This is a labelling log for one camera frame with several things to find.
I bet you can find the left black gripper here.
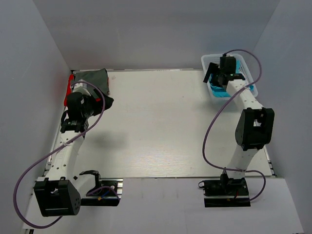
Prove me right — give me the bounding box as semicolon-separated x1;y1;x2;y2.
82;88;114;118

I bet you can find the white t-shirt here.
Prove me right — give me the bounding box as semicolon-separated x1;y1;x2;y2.
73;83;91;96

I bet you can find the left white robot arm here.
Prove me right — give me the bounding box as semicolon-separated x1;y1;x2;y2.
34;83;103;217

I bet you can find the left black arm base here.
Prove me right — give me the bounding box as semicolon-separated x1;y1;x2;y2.
74;175;123;207

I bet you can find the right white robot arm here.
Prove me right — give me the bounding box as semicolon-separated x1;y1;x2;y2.
204;53;274;195

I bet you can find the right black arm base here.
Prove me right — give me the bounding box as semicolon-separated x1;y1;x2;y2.
198;178;251;208

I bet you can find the white plastic basket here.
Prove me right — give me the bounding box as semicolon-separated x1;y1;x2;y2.
201;53;254;102

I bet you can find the folded red t-shirt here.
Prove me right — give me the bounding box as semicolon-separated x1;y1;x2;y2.
64;74;75;107

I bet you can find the crumpled cyan t-shirt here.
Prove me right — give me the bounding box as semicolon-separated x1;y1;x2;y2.
209;61;243;98

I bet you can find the folded grey t-shirt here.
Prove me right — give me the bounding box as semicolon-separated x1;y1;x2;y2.
74;68;110;95

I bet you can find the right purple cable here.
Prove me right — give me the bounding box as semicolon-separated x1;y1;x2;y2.
202;49;267;202

